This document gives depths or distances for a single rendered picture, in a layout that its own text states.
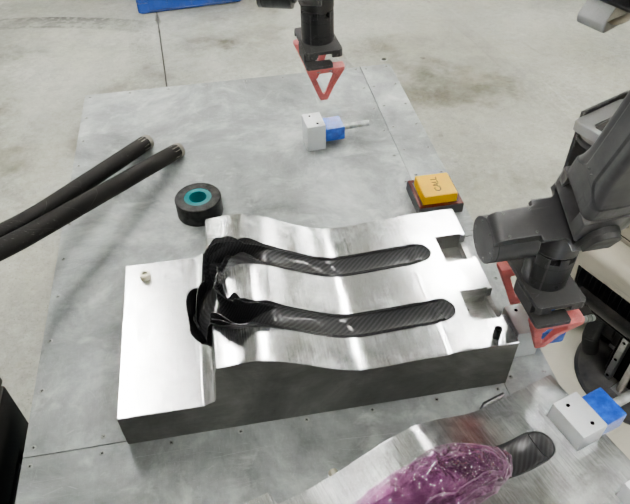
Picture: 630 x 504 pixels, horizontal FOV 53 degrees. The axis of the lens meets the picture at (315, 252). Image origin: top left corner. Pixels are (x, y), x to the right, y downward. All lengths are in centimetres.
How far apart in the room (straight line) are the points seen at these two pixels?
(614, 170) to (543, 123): 233
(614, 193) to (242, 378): 44
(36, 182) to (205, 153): 153
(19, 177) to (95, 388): 194
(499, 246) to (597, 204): 13
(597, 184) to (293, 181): 66
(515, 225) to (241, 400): 38
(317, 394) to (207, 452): 15
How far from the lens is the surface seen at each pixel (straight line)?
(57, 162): 281
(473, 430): 77
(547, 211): 75
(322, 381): 78
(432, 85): 310
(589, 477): 80
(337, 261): 90
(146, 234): 111
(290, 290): 82
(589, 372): 164
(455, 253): 96
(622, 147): 58
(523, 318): 90
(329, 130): 124
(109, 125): 141
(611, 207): 67
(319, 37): 113
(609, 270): 112
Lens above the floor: 152
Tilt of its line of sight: 45 degrees down
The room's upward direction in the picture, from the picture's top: 2 degrees counter-clockwise
